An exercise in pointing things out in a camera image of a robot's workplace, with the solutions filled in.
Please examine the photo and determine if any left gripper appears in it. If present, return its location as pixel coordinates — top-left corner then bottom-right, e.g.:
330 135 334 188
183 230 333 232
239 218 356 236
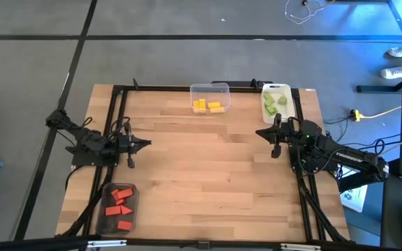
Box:
115 121 152 169

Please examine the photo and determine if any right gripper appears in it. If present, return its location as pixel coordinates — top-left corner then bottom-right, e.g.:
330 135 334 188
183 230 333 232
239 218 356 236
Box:
255 113 298 159

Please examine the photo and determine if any white plastic bin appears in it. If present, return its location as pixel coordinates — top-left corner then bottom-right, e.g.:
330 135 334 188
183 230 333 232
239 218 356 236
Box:
260 83 296 126

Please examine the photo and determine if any clear plastic bin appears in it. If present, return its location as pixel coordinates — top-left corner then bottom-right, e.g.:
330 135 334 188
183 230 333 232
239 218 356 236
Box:
189 82 232 115

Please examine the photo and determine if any dark smoky plastic bin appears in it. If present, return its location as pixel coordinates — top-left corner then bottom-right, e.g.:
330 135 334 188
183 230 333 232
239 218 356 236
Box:
95 183 140 235

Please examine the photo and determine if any black metal beam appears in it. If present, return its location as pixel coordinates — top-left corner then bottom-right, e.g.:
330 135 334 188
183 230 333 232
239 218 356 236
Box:
338 170 390 192

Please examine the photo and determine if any white paper sheet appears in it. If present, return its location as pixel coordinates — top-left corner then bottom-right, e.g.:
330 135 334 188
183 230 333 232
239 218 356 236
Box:
339 183 369 213

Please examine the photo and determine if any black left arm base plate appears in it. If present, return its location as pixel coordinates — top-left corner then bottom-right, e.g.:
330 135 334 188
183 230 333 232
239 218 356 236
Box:
70 139 121 167

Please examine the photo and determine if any black aluminium table frame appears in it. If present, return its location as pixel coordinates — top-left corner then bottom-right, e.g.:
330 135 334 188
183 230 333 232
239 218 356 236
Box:
82 79 350 245

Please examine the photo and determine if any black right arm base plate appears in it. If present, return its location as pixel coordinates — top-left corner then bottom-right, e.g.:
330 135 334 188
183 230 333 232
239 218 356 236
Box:
289 142 338 172

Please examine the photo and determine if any black cable bundle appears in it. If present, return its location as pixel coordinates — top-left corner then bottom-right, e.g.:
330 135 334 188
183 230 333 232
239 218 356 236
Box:
297 170 348 243
59 166 113 238

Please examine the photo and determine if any yellow extension cable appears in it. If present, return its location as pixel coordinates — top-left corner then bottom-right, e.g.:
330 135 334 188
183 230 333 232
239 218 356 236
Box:
360 106 402 119

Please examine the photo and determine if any black desk frame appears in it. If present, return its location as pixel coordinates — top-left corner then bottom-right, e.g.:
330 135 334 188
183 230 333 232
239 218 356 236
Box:
356 62 402 94

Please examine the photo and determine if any thin white floor cable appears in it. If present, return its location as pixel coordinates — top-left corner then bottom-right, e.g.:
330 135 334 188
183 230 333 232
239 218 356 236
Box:
284 0 327 25

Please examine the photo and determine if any black camera rig crossbar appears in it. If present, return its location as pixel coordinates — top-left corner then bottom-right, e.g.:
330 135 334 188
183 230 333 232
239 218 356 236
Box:
0 235 402 251

